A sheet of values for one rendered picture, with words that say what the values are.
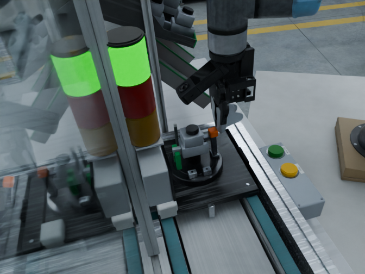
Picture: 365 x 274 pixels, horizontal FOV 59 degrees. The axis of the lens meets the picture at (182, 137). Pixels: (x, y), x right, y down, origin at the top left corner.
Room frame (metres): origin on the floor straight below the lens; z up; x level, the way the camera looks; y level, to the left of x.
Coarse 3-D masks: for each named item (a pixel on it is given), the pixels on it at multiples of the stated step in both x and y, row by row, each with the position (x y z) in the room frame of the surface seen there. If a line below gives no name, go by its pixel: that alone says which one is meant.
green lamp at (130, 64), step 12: (120, 48) 0.34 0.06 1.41; (132, 48) 0.34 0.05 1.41; (144, 48) 0.36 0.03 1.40; (120, 60) 0.34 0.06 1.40; (132, 60) 0.34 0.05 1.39; (144, 60) 0.35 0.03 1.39; (120, 72) 0.34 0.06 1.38; (132, 72) 0.34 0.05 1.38; (144, 72) 0.35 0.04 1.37; (120, 84) 0.34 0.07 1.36; (132, 84) 0.34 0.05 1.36
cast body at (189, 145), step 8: (184, 128) 0.59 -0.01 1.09; (192, 128) 0.57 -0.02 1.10; (184, 136) 0.56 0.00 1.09; (192, 136) 0.55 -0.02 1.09; (200, 136) 0.55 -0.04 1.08; (184, 144) 0.55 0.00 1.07; (192, 144) 0.55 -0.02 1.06; (200, 144) 0.55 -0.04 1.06; (208, 144) 0.56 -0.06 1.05; (184, 152) 0.55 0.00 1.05; (192, 152) 0.55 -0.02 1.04; (200, 152) 0.55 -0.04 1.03; (208, 152) 0.56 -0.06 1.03
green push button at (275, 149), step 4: (268, 148) 0.61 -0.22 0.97; (272, 148) 0.60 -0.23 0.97; (276, 148) 0.60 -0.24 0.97; (280, 148) 0.60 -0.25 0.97; (268, 152) 0.60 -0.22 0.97; (272, 152) 0.59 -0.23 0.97; (276, 152) 0.59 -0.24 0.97; (280, 152) 0.58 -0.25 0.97; (272, 156) 0.58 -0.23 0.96; (276, 156) 0.58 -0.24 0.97; (280, 156) 0.58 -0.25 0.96
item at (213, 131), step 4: (208, 128) 0.59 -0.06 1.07; (212, 128) 0.59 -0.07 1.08; (216, 128) 0.58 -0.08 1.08; (208, 132) 0.59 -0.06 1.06; (212, 132) 0.57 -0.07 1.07; (216, 132) 0.57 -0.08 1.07; (204, 136) 0.58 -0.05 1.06; (208, 136) 0.57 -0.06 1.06; (212, 136) 0.57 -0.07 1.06; (212, 140) 0.57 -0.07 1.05; (216, 140) 0.58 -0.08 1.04; (212, 144) 0.57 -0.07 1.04; (216, 144) 0.58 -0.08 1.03; (212, 148) 0.58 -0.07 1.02; (216, 148) 0.58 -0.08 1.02; (212, 152) 0.58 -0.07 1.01; (216, 152) 0.58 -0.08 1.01
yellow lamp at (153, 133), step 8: (128, 120) 0.34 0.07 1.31; (136, 120) 0.34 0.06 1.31; (144, 120) 0.34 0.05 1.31; (152, 120) 0.35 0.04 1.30; (128, 128) 0.35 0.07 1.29; (136, 128) 0.34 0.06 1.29; (144, 128) 0.34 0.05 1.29; (152, 128) 0.35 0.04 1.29; (136, 136) 0.34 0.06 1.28; (144, 136) 0.34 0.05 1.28; (152, 136) 0.34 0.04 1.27; (136, 144) 0.34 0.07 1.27; (144, 144) 0.34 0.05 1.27
